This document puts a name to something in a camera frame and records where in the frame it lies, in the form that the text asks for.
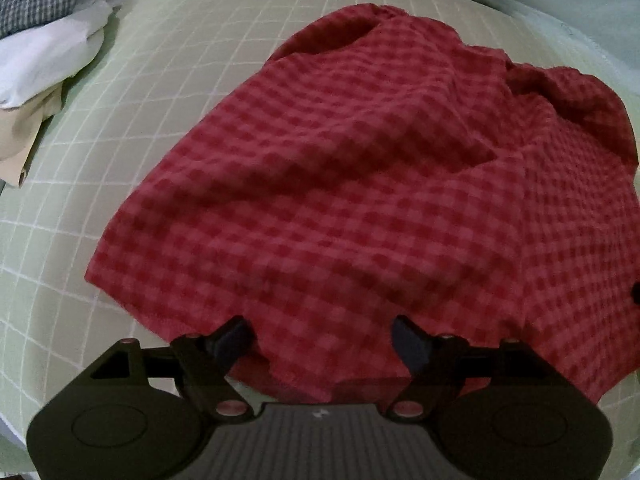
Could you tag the white folded garment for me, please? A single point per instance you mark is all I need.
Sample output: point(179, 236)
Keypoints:
point(38, 58)

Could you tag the green grid bed sheet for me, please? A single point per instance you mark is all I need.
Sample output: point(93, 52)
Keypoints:
point(163, 65)

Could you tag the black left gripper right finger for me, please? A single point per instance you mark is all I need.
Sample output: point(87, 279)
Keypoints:
point(440, 365)

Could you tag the red checkered cloth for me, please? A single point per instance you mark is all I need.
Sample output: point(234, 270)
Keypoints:
point(375, 166)

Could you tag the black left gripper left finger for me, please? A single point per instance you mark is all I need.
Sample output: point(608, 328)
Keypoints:
point(198, 364)

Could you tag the beige folded garment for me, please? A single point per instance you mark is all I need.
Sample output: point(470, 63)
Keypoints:
point(19, 129)

